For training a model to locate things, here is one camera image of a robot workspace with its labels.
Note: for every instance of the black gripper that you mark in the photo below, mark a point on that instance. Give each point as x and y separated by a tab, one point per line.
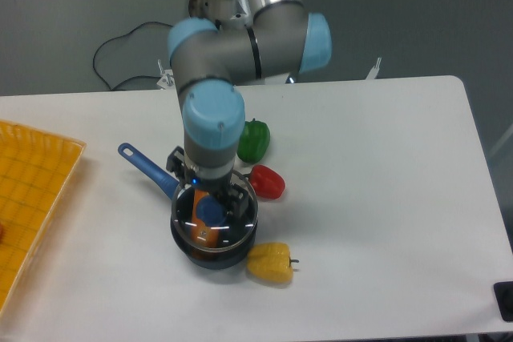
211	180

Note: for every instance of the glass pot lid blue knob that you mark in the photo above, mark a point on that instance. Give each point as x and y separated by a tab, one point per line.
234	234

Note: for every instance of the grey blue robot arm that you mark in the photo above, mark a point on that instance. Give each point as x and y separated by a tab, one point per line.
209	59

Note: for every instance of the orange toy baguette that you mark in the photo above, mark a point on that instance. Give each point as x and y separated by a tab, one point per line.
207	216

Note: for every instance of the red toy bell pepper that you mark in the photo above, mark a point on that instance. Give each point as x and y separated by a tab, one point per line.
266	182

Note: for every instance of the green toy bell pepper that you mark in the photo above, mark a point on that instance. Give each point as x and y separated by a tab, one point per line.
254	141

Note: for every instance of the yellow toy bell pepper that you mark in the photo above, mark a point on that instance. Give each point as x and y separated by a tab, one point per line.
271	262

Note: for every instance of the yellow woven basket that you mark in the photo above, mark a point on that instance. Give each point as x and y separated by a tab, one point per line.
36	167

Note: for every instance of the black object table corner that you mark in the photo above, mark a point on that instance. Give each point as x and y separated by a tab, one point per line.
504	296

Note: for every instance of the dark pot blue handle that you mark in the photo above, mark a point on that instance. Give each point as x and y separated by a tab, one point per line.
168	183

